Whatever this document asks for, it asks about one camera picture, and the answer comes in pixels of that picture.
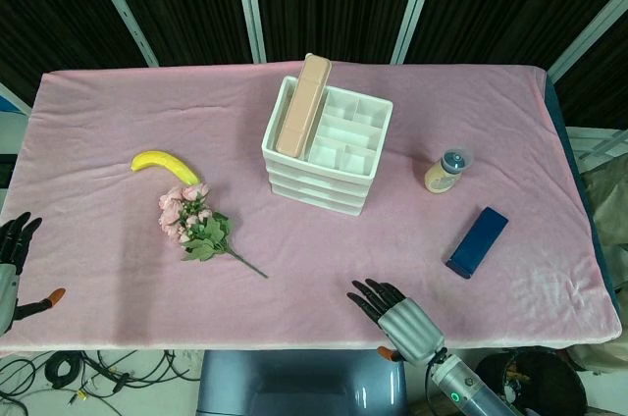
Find pink artificial flower bouquet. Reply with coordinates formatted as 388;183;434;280
157;182;270;280

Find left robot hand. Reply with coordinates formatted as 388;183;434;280
0;212;66;337

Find yellow banana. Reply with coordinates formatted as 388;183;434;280
130;150;201;186

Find white drawer organizer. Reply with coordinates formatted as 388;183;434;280
261;75;394;217

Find navy blue box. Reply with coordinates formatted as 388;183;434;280
445;206;509;281

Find beige bottle with blue cap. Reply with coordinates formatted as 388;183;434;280
423;146;475;194

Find blue-grey robot torso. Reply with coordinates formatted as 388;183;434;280
195;349;408;416

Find clear plastic drawer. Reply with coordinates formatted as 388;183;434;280
264;159;375;192

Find beige crumpled bag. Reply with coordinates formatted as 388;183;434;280
581;160;628;246

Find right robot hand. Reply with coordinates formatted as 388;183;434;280
346;279;445;367

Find tan rectangular block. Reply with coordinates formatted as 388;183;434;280
275;53;333;159

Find white frame post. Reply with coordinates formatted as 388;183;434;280
548;0;628;82
232;0;268;64
78;0;160;68
390;0;445;66

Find black floor cables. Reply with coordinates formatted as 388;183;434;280
0;349;197;416

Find pink tablecloth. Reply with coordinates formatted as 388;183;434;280
0;60;623;353

